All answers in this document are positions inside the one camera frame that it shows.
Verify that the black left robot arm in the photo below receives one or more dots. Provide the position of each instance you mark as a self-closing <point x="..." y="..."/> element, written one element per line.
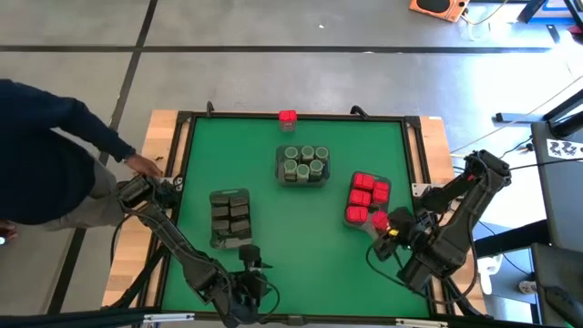
<point x="173" y="237"/>

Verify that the white paper with black marks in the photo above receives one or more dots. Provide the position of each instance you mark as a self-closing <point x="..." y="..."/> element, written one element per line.
<point x="565" y="149"/>

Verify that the black metal beam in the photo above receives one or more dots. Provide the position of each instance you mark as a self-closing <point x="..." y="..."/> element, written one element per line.
<point x="68" y="319"/>

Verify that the black rounded device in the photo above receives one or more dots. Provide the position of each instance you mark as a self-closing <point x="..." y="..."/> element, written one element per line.
<point x="565" y="305"/>

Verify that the green table mat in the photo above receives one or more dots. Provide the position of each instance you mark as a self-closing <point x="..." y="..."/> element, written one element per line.
<point x="296" y="273"/>

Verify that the grey desk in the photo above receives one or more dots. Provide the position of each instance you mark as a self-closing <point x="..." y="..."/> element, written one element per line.
<point x="555" y="269"/>

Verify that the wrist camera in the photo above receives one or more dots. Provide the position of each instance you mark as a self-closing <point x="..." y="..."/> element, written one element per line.
<point x="249" y="254"/>
<point x="401" y="218"/>

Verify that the person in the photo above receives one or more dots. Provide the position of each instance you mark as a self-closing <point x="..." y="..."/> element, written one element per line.
<point x="41" y="155"/>

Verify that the black frame clamp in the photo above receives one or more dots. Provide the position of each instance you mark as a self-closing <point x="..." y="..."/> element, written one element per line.
<point x="360" y="111"/>
<point x="210" y="109"/>

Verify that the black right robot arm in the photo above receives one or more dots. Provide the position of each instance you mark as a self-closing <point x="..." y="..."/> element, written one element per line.
<point x="460" y="228"/>

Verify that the grey cabinet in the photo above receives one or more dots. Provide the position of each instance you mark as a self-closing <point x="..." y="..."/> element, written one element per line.
<point x="560" y="205"/>

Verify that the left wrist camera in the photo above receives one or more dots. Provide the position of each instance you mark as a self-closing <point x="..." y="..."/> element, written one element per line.
<point x="249" y="254"/>

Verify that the person's hand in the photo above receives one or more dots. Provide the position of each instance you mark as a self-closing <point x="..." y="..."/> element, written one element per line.
<point x="143" y="165"/>

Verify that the orange board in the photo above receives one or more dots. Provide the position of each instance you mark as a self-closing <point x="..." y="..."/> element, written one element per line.
<point x="455" y="13"/>

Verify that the white power adapter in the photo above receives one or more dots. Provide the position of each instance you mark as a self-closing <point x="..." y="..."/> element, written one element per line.
<point x="527" y="287"/>

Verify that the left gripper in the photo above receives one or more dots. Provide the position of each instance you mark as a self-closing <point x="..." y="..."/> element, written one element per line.
<point x="241" y="296"/>

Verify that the black stand base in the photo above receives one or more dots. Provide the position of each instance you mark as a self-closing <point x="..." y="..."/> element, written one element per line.
<point x="524" y="117"/>

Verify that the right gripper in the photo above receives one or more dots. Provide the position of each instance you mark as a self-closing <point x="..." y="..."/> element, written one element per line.
<point x="410" y="241"/>

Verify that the grey translucent plastic bin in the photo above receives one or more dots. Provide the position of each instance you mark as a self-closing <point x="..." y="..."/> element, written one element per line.
<point x="231" y="243"/>
<point x="279" y="181"/>
<point x="388" y="178"/>

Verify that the white metal bracket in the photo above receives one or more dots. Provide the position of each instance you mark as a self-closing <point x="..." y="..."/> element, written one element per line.
<point x="420" y="187"/>

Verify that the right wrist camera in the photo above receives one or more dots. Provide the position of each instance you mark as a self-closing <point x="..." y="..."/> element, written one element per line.
<point x="401" y="218"/>

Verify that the black floor bar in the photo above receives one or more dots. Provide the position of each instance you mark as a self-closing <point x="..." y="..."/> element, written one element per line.
<point x="514" y="237"/>

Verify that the white plastic device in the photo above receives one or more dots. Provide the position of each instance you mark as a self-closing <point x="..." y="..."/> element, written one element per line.
<point x="487" y="273"/>

